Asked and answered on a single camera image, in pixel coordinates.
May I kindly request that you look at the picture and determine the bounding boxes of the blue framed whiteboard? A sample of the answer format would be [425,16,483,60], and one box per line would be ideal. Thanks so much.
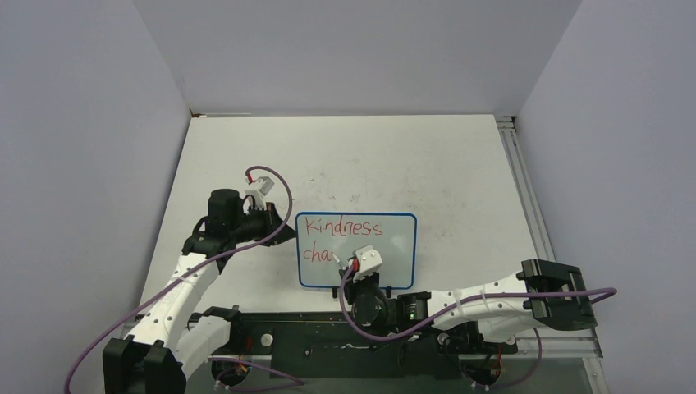
[295,211,418,290]

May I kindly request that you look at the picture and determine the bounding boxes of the aluminium frame rail right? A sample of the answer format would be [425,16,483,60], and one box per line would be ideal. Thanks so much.
[495,116,556,261]

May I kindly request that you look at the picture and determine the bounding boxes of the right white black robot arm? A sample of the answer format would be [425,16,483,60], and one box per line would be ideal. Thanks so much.
[340,259,598,351]

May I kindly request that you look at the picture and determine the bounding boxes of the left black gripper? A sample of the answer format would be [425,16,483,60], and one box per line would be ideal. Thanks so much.
[229,202,297,247]

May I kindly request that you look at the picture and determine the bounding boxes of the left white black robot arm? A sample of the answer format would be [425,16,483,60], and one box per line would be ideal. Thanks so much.
[102,189,296,393]

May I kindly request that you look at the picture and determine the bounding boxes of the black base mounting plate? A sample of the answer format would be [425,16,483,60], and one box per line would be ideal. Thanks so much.
[191,309,519,381]

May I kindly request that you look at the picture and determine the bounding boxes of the red whiteboard marker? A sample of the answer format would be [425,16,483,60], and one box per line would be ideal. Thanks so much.
[332,253,349,269]

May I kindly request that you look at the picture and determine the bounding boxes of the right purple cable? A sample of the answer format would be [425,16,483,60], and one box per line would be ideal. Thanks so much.
[339,266,618,342]

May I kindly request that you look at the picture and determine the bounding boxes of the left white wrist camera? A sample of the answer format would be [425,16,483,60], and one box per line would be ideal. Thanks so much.
[244,176,275,210]

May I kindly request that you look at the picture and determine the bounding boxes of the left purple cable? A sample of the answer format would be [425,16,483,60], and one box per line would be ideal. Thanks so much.
[64,165,295,394]

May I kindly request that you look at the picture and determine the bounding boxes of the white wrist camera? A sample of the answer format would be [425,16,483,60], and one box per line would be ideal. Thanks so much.
[353,245,383,282]
[244,176,275,210]

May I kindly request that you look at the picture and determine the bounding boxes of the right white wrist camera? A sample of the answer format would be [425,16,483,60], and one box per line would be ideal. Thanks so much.
[353,245,383,282]

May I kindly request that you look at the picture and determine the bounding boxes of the purple cable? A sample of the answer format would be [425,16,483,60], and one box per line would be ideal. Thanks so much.
[64,165,295,394]
[339,266,618,342]

